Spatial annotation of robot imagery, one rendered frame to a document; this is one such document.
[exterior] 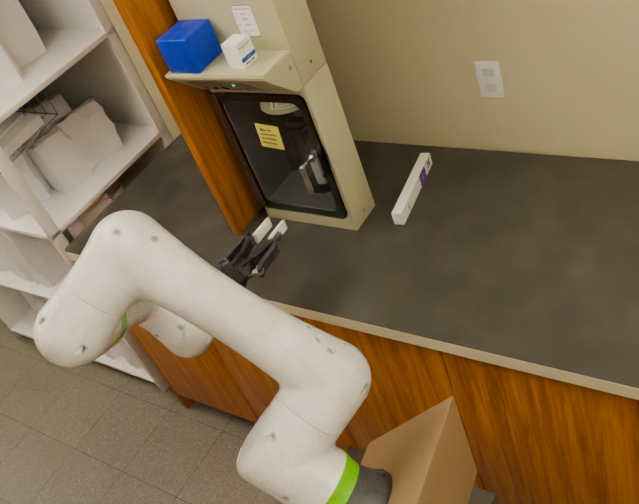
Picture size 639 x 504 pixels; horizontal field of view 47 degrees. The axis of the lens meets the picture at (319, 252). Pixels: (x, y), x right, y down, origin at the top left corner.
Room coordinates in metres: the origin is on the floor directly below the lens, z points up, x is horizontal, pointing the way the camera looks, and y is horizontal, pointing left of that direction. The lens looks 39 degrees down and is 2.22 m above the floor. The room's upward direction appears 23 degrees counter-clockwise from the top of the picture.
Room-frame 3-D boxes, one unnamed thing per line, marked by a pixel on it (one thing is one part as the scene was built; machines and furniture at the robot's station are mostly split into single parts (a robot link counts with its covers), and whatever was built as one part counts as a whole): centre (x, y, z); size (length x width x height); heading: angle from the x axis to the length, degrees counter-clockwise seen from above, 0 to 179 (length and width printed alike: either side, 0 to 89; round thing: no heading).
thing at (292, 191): (1.72, -0.01, 1.19); 0.30 x 0.01 x 0.40; 43
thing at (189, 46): (1.75, 0.09, 1.56); 0.10 x 0.10 x 0.09; 44
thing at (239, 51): (1.64, -0.01, 1.54); 0.05 x 0.05 x 0.06; 38
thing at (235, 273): (1.38, 0.20, 1.15); 0.09 x 0.08 x 0.07; 134
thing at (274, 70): (1.69, 0.03, 1.46); 0.32 x 0.12 x 0.10; 44
